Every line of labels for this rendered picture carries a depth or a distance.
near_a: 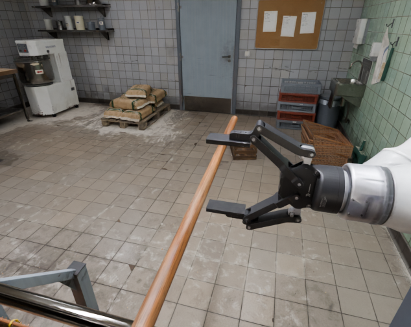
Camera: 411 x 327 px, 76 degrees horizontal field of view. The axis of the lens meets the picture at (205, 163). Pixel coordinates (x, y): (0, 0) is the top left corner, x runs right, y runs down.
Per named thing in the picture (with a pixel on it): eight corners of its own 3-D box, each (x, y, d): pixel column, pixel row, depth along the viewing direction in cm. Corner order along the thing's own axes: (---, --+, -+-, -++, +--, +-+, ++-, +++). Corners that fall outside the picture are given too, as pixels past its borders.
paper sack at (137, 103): (150, 106, 464) (149, 96, 457) (138, 111, 433) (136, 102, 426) (121, 104, 485) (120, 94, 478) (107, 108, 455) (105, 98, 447)
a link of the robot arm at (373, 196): (379, 238, 39) (336, 231, 40) (363, 202, 47) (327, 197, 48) (400, 185, 35) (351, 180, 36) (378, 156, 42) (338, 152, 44)
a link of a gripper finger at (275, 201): (295, 180, 45) (300, 186, 45) (243, 207, 50) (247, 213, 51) (297, 193, 42) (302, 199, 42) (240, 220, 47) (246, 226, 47)
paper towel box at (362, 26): (363, 48, 370) (371, 18, 352) (354, 48, 373) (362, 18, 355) (358, 47, 394) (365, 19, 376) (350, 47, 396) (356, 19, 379)
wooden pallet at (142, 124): (144, 130, 440) (142, 122, 433) (102, 126, 458) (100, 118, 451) (170, 110, 542) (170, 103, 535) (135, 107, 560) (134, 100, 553)
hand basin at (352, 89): (353, 132, 366) (373, 61, 324) (325, 129, 375) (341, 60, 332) (347, 121, 406) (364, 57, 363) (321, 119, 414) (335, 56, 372)
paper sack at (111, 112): (122, 120, 442) (121, 111, 435) (102, 119, 447) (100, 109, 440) (137, 109, 496) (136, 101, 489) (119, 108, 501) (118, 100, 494)
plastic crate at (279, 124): (312, 131, 437) (314, 122, 430) (275, 128, 449) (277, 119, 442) (310, 123, 472) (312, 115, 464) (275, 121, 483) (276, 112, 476)
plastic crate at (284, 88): (320, 95, 408) (322, 84, 400) (280, 92, 421) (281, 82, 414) (317, 89, 442) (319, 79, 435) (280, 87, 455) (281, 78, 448)
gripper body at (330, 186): (351, 179, 37) (282, 171, 39) (337, 226, 41) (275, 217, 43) (341, 156, 43) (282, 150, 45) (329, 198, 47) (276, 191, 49)
